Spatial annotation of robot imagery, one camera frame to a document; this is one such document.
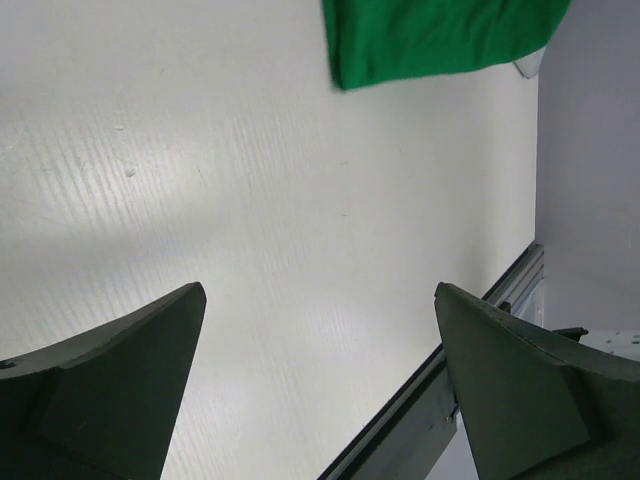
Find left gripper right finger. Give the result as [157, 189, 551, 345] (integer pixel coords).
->
[435, 283, 639, 479]

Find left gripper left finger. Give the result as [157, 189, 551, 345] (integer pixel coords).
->
[1, 282, 206, 479]

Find green t shirt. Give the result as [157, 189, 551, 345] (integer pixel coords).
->
[322, 0, 570, 91]

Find aluminium extrusion rail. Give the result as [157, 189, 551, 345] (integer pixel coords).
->
[483, 243, 545, 326]

